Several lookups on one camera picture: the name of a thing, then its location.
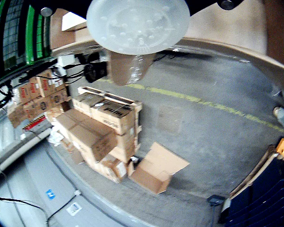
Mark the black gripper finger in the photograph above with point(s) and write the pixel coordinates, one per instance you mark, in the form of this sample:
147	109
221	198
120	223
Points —
210	5
68	5

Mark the white shoe spray bottle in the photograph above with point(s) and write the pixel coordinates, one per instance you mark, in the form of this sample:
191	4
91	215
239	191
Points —
137	26

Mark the flat white box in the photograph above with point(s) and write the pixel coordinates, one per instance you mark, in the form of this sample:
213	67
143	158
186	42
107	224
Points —
72	21

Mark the divided cardboard box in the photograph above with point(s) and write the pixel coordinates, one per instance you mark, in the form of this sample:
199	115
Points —
227	26

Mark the white device box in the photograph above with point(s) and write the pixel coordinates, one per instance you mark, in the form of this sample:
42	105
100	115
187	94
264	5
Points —
66	61

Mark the Alley printed cardboard box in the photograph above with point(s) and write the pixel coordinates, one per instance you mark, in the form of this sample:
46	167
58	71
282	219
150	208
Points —
23	93
46	86
34	89

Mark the cardboard box with dark logo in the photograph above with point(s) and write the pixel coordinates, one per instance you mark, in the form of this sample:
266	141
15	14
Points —
59	98
43	105

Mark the cardboard box with white label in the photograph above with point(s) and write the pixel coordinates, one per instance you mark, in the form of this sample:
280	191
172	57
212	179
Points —
85	101

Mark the cardboard box printed BS-52M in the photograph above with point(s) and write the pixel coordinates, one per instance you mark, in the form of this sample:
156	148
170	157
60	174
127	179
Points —
113	113

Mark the long cardboard box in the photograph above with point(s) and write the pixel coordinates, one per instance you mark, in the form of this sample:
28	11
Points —
85	132

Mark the cardboard box under printed box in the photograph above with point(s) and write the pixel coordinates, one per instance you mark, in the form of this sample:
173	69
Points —
125	146

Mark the torn cardboard box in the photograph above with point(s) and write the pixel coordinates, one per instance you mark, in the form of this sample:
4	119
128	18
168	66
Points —
111	168

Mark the open flattened cardboard box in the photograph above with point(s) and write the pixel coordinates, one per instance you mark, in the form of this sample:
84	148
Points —
153	172

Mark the green metal shelf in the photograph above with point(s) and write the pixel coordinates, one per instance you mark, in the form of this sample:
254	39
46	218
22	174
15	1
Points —
33	35

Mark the black round device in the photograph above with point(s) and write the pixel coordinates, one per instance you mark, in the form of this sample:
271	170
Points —
94	69

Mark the wooden floor pallet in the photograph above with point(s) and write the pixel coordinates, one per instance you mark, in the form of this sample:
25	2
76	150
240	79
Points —
135	104

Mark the red hazard strip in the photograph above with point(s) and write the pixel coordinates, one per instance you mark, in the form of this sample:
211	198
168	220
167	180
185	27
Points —
34	123

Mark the white plastic wrap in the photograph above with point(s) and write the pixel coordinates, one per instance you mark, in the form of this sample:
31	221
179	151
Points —
55	137

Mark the leaning wooden pallet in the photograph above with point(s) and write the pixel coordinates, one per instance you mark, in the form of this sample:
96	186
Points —
253	175

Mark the blue sign sticker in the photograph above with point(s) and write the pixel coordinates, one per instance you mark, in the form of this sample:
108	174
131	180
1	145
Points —
50	194

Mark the black floor stand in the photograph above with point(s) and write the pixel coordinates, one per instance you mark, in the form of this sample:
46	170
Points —
215	199

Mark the dark blue crates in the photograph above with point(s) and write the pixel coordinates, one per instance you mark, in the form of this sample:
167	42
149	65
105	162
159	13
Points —
262	201

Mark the white label sticker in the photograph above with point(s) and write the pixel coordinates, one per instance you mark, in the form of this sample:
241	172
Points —
74	208

